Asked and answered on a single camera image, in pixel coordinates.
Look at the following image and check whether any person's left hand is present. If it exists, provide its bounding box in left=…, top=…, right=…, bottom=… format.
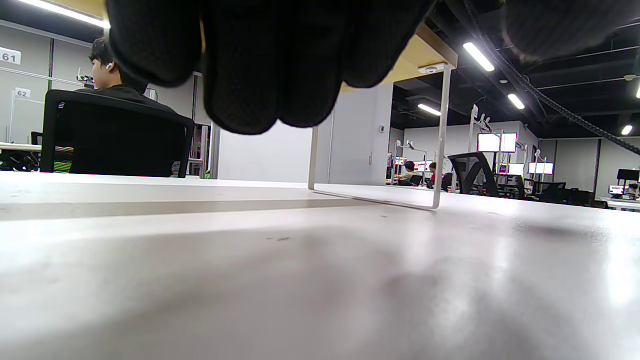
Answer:
left=105, top=0, right=640, bottom=136

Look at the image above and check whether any white lit monitor screen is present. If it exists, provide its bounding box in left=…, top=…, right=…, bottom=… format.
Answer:
left=477, top=132, right=518, bottom=153

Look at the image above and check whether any black mesh office chair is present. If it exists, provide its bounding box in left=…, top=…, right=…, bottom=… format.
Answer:
left=40, top=89, right=196, bottom=178

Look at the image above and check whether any wooden tabletop organizer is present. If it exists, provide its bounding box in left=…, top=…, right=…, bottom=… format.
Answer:
left=50, top=0, right=458, bottom=211

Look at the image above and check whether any black right glove cable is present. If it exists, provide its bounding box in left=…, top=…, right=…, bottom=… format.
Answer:
left=462, top=0, right=640, bottom=156

